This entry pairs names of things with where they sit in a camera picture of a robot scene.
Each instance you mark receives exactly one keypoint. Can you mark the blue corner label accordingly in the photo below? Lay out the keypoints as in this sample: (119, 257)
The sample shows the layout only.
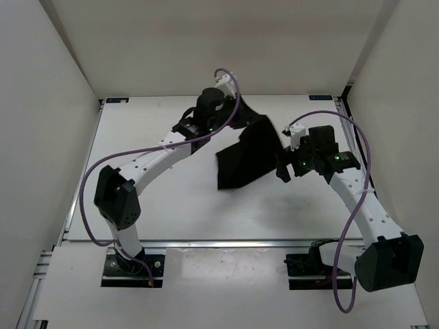
(320, 98)
(117, 100)

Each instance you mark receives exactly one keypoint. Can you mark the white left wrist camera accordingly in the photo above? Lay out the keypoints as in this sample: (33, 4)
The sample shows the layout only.
(226, 84)

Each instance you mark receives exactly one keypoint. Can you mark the left blue corner label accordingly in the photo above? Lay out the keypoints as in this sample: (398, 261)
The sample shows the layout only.
(117, 100)

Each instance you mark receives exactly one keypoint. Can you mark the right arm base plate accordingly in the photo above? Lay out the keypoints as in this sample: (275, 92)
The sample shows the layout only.
(307, 272)

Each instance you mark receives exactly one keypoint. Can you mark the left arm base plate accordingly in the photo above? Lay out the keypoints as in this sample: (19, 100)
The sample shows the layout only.
(123, 273)

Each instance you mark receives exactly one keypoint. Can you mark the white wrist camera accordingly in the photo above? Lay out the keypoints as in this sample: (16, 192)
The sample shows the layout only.
(295, 132)
(226, 84)

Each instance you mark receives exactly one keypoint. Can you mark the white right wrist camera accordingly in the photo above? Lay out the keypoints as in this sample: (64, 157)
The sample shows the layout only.
(295, 132)

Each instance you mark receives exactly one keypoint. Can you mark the black skirt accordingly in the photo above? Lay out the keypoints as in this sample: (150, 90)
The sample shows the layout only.
(257, 152)

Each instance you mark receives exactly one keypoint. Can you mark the aluminium front rail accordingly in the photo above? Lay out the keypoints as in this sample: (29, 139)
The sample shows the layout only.
(228, 244)

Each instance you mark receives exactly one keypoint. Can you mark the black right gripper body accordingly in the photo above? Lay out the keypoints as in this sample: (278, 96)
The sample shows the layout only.
(302, 158)

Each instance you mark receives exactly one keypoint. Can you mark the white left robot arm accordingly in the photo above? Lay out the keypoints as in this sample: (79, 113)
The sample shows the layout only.
(118, 190)

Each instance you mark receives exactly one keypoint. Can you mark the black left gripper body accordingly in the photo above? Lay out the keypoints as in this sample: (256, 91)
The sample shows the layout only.
(229, 105)

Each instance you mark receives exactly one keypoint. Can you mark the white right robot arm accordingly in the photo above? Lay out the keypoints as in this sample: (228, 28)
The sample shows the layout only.
(390, 257)

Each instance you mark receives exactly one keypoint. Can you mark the right blue corner label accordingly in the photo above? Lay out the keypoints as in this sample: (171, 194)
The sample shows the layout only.
(320, 98)

